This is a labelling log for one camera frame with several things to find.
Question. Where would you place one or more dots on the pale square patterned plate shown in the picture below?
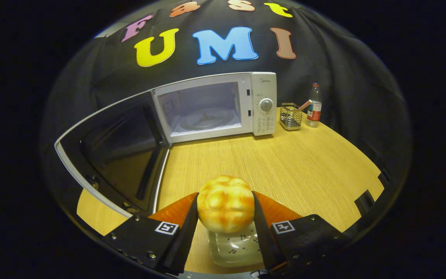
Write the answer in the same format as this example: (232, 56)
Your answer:
(234, 250)

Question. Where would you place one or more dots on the clear bottle with red label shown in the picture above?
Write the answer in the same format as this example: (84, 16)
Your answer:
(314, 110)

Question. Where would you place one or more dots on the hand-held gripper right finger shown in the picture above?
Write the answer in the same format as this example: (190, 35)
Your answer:
(263, 244)

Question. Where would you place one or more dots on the pink striped straw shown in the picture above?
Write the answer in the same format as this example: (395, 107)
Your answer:
(305, 105)

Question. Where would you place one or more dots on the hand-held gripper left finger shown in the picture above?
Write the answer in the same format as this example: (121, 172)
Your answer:
(186, 240)

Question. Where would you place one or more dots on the white microwave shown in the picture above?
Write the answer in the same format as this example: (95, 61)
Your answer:
(263, 120)

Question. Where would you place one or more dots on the golden bread bun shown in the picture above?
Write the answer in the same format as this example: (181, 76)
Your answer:
(225, 203)

